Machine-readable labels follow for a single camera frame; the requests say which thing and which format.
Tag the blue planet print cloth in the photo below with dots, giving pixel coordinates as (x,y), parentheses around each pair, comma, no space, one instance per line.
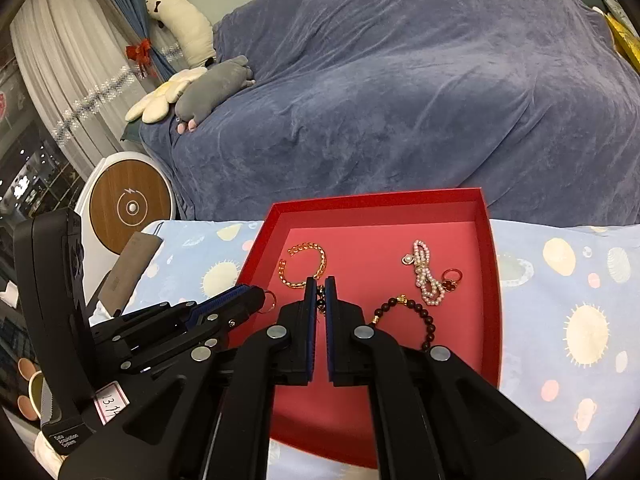
(570,313)

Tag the grey plush toy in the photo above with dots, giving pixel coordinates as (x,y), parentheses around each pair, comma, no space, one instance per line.
(202,96)

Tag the white long plush pillow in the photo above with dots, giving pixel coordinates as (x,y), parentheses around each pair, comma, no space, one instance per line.
(193,31)

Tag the cream flower plush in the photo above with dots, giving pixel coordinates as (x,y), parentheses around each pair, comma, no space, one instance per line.
(155,105)

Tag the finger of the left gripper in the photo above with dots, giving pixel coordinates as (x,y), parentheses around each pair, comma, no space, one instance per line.
(228,306)
(212,328)

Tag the gold cushion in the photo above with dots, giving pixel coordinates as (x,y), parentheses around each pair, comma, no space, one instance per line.
(625,43)

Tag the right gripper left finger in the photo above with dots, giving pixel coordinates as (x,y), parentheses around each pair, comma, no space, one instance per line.
(207,416)

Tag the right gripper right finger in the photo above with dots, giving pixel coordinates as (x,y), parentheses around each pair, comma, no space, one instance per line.
(433,416)

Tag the gold braided bangle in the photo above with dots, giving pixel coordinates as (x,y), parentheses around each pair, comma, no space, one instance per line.
(302,261)

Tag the round wooden white device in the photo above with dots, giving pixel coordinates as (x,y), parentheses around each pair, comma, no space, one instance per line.
(125,193)

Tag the white curtain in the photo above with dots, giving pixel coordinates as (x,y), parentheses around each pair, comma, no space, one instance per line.
(71,56)

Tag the purple blue blanket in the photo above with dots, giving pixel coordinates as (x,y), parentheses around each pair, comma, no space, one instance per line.
(525,99)

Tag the red bow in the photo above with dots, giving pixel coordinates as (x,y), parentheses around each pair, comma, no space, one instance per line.
(141,55)

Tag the brown flat case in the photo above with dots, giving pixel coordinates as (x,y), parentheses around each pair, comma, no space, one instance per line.
(120,282)

